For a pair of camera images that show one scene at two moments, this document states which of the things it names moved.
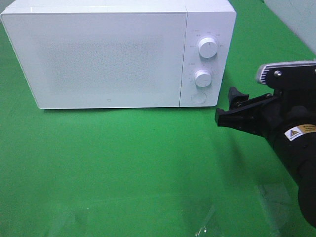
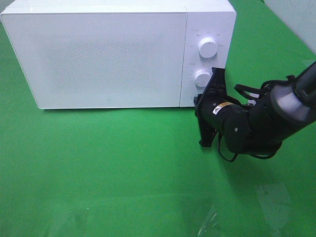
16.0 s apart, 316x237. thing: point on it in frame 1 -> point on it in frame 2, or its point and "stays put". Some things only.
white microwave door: [94, 60] stays put
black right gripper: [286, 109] -> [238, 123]
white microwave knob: [208, 47] stays put
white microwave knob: [203, 78] stays put
